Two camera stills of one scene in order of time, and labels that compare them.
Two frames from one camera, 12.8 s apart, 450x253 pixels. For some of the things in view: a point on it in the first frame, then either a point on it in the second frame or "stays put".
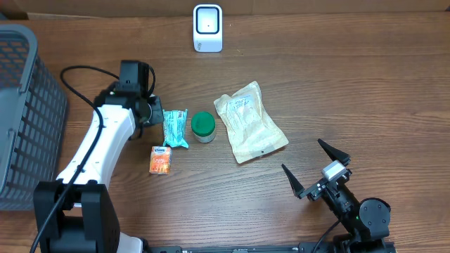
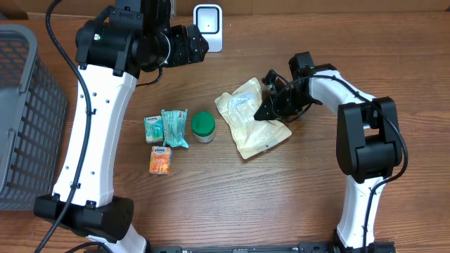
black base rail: (322, 247) stays put
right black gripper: (313, 190) -> (268, 107)
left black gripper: (157, 113) -> (191, 48)
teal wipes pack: (174, 128) stays put
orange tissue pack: (160, 159) stays put
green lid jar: (203, 126) stays put
